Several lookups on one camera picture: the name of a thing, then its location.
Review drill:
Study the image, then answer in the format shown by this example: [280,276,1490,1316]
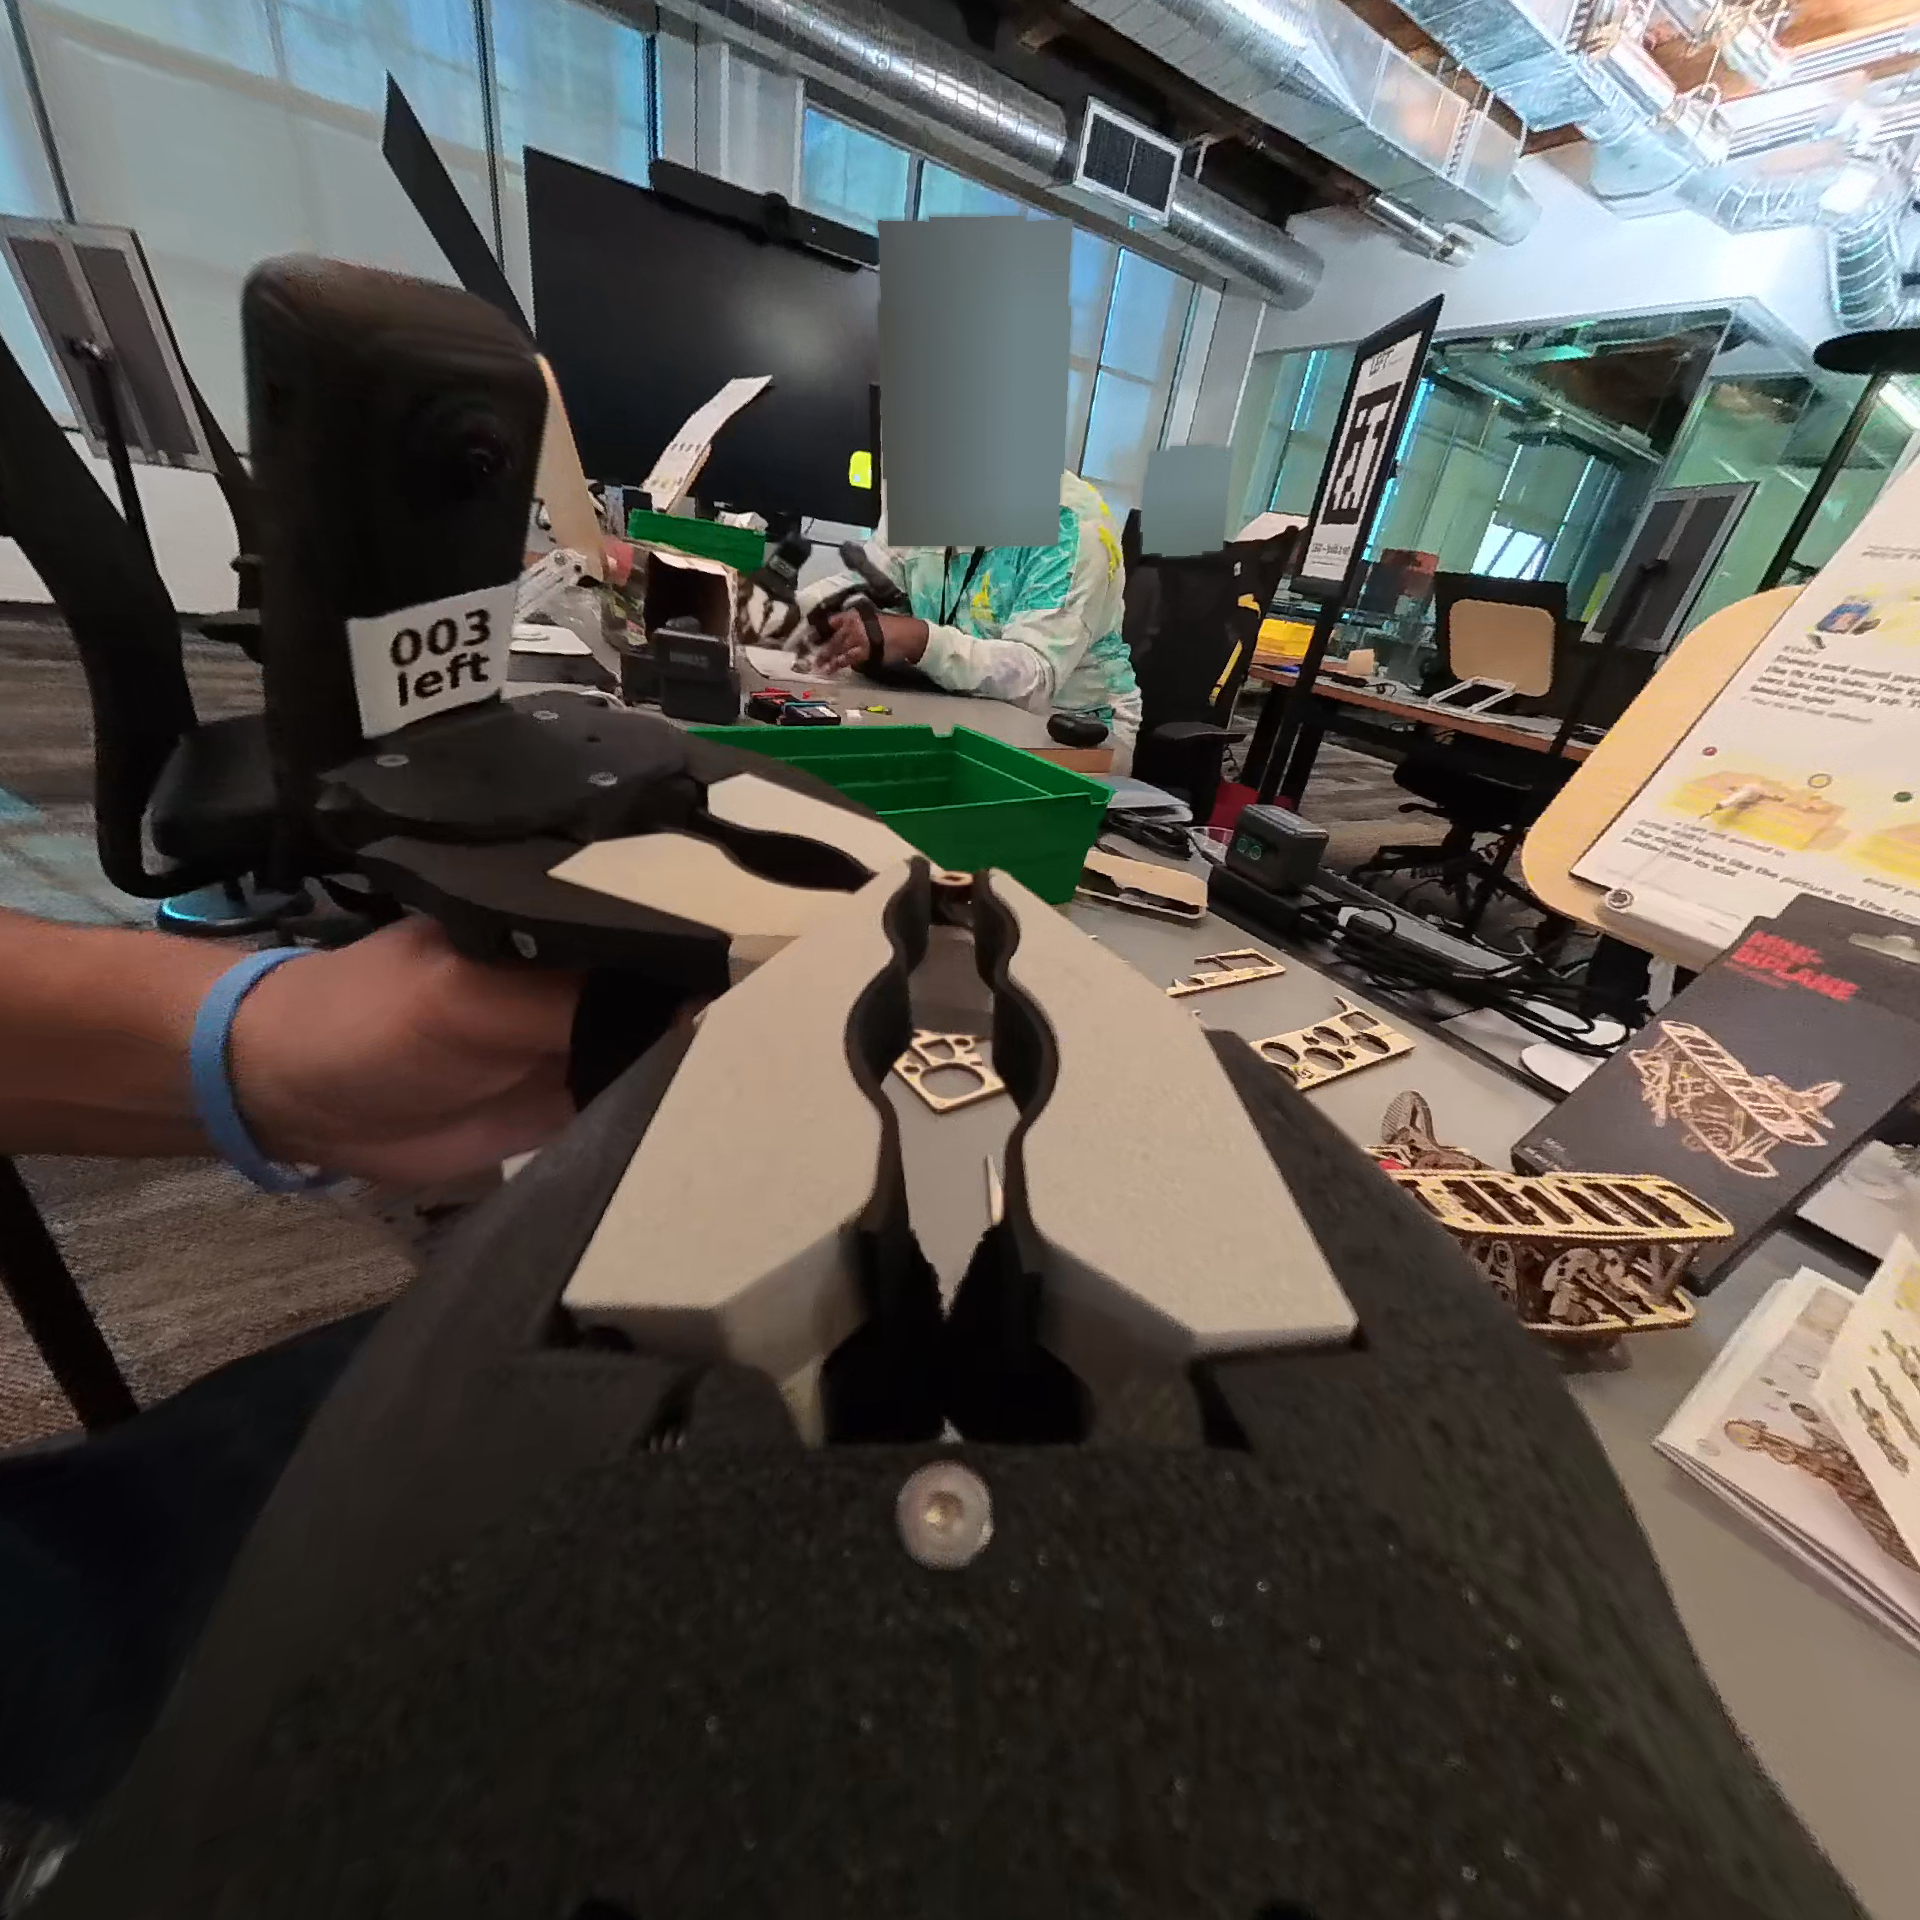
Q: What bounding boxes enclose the open cardboard box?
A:
[637,548,742,666]

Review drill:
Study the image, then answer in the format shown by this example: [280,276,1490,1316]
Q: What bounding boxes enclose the person's dark trousers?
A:
[0,1306,394,1822]

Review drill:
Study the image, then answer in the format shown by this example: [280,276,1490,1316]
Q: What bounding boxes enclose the rounded wooden board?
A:
[1520,586,1920,974]

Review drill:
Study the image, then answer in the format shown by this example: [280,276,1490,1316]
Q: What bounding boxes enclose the black power station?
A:
[1230,804,1336,906]

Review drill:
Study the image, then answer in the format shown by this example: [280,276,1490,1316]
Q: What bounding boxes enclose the black office chair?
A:
[1124,525,1309,826]
[0,336,394,942]

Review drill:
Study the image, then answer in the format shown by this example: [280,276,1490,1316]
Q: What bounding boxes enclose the grey panel on stand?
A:
[0,216,216,472]

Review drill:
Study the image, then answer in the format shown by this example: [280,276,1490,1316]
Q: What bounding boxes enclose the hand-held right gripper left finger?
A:
[559,862,957,1449]

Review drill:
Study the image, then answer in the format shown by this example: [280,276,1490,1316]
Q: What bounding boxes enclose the small green bin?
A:
[624,505,768,576]

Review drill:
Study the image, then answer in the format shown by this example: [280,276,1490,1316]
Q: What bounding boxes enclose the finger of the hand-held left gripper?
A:
[548,818,902,987]
[696,774,902,898]

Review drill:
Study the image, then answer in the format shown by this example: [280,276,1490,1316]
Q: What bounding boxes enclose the white instruction sheet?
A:
[1571,452,1920,930]

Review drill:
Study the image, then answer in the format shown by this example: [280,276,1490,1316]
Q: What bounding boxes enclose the marker tag sign board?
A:
[1300,291,1448,576]

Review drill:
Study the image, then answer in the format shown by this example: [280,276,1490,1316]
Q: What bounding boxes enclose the black power strip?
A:
[1200,862,1448,971]

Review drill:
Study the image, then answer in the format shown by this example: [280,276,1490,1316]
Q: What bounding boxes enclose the green plastic bin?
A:
[682,720,1117,909]

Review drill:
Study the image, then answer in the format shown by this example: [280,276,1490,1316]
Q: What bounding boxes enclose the black light stand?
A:
[1785,324,1920,591]

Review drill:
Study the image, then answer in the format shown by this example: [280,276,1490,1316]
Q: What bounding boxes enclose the blue wristband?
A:
[187,948,351,1201]

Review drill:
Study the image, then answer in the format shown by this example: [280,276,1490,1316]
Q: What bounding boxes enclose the wooden biplane model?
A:
[1368,1092,1740,1338]

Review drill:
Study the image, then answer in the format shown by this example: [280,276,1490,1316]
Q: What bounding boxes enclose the black package with biplane print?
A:
[1510,891,1920,1295]

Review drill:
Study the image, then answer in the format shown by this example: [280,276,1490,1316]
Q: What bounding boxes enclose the brown wooden sheet piece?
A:
[1076,848,1214,922]

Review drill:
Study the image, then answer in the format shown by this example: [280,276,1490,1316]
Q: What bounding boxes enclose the air vent grille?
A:
[1071,96,1190,221]

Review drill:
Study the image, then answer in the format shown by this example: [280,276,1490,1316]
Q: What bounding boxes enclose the person's left forearm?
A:
[0,909,227,1161]

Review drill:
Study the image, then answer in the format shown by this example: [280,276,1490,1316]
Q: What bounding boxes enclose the silver air duct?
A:
[657,0,1323,312]

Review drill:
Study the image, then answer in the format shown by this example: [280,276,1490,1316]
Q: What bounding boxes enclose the instruction booklet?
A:
[1652,1238,1920,1620]

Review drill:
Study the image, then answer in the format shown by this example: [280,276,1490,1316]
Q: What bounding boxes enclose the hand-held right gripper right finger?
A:
[959,868,1362,1449]

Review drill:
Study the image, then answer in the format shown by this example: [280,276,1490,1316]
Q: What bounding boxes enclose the person's left hand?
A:
[227,915,605,1197]

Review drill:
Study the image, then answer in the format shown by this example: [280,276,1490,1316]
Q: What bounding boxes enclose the grey desk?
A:
[884,810,1920,1920]

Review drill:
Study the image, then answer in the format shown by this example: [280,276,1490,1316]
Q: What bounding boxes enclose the black cable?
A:
[1342,903,1641,1060]

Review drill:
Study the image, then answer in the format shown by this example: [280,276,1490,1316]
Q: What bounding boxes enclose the black monitor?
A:
[522,147,892,531]

